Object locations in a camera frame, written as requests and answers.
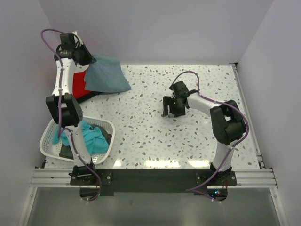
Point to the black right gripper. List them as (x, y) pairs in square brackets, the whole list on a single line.
[(167, 100)]

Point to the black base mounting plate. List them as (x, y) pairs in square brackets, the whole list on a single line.
[(107, 182)]

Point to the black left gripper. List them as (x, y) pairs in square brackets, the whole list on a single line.
[(89, 58)]

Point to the red folded t-shirt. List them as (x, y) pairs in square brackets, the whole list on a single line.
[(79, 85)]

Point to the dark grey t-shirt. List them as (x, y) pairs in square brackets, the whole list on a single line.
[(104, 133)]

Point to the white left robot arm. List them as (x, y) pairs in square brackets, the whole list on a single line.
[(66, 112)]

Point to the white plastic laundry basket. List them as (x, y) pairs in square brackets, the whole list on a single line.
[(91, 139)]

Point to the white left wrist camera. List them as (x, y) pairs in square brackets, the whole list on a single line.
[(78, 40)]

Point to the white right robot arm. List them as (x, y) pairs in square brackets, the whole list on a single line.
[(228, 123)]

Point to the black folded t-shirt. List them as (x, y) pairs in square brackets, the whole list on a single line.
[(87, 96)]

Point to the grey-blue t-shirt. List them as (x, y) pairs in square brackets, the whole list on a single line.
[(105, 75)]

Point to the turquoise t-shirt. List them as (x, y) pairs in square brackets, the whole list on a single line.
[(94, 141)]

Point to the aluminium extrusion rail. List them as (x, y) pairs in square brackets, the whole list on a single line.
[(51, 178)]

